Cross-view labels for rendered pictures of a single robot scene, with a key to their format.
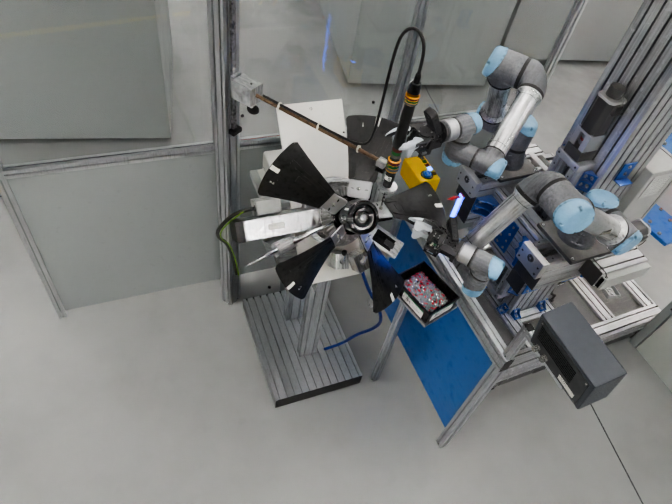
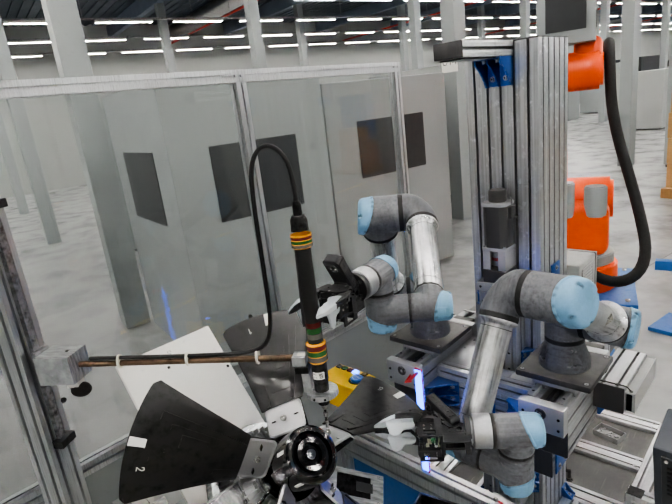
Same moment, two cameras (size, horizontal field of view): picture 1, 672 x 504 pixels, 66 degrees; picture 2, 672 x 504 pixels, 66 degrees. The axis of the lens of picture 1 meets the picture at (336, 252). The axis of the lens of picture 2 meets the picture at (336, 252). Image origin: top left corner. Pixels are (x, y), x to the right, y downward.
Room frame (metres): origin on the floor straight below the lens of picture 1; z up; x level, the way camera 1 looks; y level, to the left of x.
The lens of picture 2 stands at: (0.38, 0.06, 1.90)
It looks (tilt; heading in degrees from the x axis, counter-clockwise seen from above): 16 degrees down; 346
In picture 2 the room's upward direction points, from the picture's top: 7 degrees counter-clockwise
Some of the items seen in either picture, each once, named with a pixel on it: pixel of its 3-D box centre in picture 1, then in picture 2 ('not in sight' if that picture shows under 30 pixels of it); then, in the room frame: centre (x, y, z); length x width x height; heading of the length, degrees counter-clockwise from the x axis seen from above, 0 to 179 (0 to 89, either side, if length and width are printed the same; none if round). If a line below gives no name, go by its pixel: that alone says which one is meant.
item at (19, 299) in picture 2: (234, 60); (30, 330); (1.66, 0.49, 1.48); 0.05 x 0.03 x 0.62; 155
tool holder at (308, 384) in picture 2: (387, 175); (315, 374); (1.38, -0.12, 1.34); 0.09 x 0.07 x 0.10; 65
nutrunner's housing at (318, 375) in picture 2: (400, 139); (310, 308); (1.38, -0.12, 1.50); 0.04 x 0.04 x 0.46
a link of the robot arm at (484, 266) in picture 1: (486, 264); (516, 431); (1.23, -0.51, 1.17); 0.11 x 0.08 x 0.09; 67
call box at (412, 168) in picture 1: (419, 177); (348, 390); (1.81, -0.29, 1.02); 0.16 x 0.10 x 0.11; 30
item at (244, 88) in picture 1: (245, 89); (60, 364); (1.64, 0.44, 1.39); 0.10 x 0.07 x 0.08; 65
